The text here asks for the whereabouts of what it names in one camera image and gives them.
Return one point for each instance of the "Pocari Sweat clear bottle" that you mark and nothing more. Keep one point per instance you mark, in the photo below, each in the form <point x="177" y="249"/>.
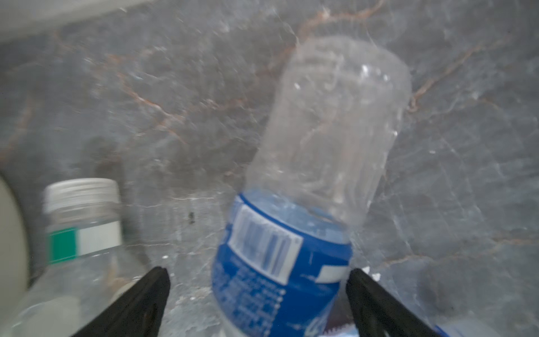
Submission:
<point x="287" y="243"/>

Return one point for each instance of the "clear bottle green ring cap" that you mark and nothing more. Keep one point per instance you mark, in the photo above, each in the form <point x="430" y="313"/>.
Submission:
<point x="89" y="266"/>

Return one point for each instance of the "white ribbed trash bin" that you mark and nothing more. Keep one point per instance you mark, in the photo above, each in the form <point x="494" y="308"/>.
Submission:
<point x="14" y="252"/>

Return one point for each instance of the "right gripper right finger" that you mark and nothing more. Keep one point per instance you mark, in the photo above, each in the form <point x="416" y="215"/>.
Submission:
<point x="377" y="313"/>

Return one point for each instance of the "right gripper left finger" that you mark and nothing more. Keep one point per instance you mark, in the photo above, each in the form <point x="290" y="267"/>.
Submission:
<point x="138" y="312"/>

